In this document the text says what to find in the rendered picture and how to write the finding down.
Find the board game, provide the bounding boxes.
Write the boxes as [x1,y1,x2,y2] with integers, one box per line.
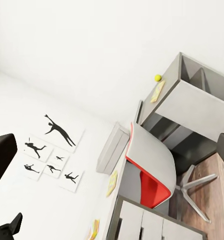
[84,219,99,240]

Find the toy box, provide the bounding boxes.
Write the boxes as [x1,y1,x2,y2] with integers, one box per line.
[96,122,130,175]

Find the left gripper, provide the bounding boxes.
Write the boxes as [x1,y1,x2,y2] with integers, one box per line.
[0,213,23,240]

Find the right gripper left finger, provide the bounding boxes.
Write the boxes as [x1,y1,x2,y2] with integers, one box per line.
[0,133,18,179]

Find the jigsaw puzzle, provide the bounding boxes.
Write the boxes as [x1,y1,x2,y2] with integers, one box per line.
[151,81,165,103]
[106,171,117,198]

